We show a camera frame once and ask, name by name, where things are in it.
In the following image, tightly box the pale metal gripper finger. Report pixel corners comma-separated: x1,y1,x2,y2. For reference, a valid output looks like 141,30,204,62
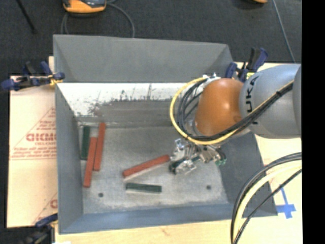
170,138,192,161
169,160,198,175

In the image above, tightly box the grey metal bin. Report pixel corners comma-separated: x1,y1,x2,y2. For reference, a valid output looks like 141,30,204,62
52,34,278,235

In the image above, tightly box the red-brown flat block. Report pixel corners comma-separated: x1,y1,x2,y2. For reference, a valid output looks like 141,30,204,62
83,136,98,188
93,122,107,172
122,154,171,182

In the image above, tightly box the dark green flat block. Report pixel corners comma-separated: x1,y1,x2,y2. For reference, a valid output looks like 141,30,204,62
80,126,91,161
125,182,163,194

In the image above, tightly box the brown cardboard board red print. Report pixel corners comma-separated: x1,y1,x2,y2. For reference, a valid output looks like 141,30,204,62
6,75,59,229

